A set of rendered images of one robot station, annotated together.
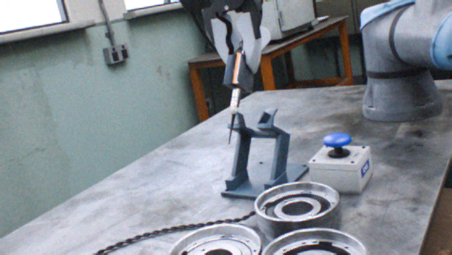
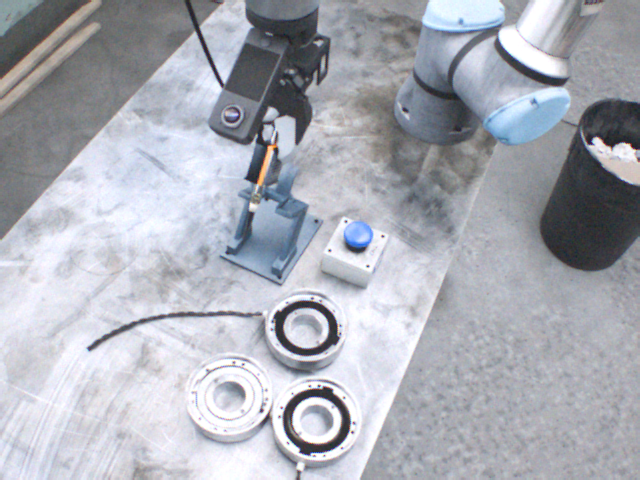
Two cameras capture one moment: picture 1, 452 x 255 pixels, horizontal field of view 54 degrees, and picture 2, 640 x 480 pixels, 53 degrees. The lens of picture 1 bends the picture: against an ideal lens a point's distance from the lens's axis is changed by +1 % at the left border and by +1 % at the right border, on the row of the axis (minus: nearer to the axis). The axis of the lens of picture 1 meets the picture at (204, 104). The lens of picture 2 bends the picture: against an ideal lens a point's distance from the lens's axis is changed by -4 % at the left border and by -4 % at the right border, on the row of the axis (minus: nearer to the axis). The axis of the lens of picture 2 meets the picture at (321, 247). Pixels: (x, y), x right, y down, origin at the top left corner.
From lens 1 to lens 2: 50 cm
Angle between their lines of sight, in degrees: 45
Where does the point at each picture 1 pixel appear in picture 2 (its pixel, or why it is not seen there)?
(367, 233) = (363, 355)
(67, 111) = not seen: outside the picture
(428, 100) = (466, 125)
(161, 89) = not seen: outside the picture
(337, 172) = (350, 269)
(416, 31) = (479, 89)
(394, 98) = (433, 118)
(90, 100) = not seen: outside the picture
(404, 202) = (402, 313)
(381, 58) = (434, 73)
